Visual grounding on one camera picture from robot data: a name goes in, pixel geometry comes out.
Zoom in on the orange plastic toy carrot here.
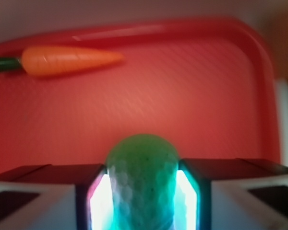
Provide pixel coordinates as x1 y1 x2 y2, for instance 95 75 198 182
0 46 124 77

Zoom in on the green golf ball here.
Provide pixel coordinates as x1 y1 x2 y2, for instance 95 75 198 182
106 134 180 230

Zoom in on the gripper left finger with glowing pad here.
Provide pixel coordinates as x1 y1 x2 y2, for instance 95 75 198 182
0 164 113 230

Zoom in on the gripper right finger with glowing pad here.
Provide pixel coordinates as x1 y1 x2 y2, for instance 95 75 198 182
174 158 288 230

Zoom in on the red plastic tray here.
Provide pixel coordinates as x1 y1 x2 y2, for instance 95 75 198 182
0 18 280 173

